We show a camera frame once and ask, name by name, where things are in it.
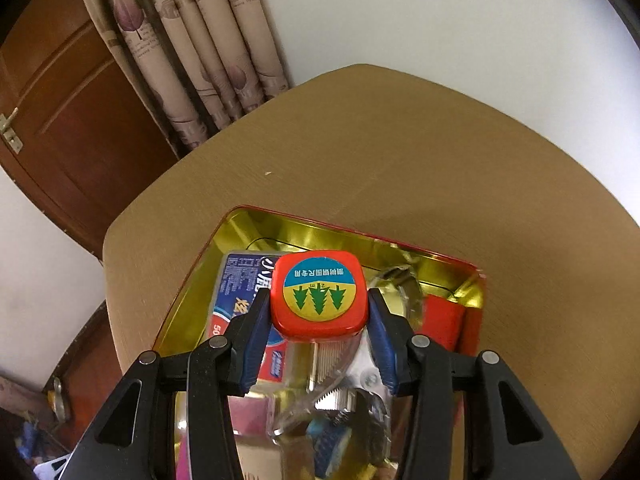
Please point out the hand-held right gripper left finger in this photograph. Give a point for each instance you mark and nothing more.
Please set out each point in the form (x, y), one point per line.
(250, 360)

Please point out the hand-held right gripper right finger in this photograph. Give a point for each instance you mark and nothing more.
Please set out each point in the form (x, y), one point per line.
(387, 360)

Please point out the silver serrated metal tool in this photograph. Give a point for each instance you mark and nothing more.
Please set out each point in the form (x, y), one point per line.
(345, 400)

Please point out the small red box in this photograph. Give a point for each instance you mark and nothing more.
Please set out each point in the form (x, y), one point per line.
(445, 320)

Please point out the clear card box blue label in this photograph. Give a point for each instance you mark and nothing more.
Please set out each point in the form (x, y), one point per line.
(235, 285)

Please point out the silver nail clippers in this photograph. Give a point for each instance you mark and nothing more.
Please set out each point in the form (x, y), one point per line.
(400, 280)

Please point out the red square tape measure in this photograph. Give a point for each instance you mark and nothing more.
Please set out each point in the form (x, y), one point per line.
(320, 285)

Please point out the red tin box gold inside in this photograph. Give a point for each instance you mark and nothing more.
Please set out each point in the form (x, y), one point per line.
(240, 232)

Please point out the beige leaf print curtain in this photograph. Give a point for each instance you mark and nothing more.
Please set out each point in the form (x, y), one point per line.
(200, 60)

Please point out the brown wooden door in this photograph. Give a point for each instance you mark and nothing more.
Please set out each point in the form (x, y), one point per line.
(75, 110)

